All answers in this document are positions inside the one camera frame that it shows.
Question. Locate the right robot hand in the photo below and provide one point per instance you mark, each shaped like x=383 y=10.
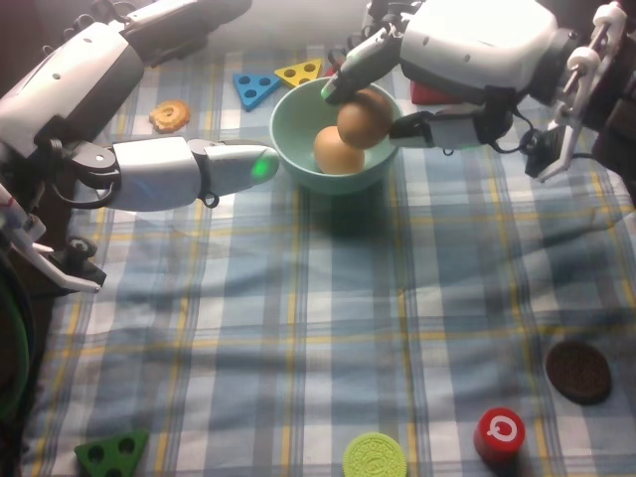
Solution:
x=477 y=45

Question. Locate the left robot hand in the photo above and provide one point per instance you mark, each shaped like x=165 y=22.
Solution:
x=64 y=94

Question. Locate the brown egg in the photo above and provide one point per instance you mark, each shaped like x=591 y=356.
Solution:
x=363 y=124
x=335 y=154

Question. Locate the mint green bowl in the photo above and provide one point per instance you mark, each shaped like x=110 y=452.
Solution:
x=298 y=124

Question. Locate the red rectangular block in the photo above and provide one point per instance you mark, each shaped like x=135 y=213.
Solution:
x=427 y=94

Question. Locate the tan round biscuit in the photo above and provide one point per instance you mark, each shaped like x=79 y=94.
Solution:
x=170 y=116

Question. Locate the red triangle block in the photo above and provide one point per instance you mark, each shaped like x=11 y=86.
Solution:
x=330 y=71

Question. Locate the blue triangle block with holes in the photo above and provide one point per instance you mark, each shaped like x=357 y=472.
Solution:
x=255 y=87

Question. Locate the yellow triangle block with holes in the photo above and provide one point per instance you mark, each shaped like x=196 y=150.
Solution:
x=283 y=74

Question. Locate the blue plaid tablecloth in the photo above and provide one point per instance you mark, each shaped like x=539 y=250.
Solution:
x=298 y=323

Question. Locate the brown sandwich cookie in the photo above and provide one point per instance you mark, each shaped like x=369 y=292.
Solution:
x=579 y=372

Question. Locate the green triangle block with holes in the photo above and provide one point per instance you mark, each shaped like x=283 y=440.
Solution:
x=108 y=458

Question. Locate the red cylinder with white mark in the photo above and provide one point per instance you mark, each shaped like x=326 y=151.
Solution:
x=499 y=437

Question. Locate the green sandwich cookie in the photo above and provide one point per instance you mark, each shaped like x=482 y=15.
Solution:
x=375 y=456

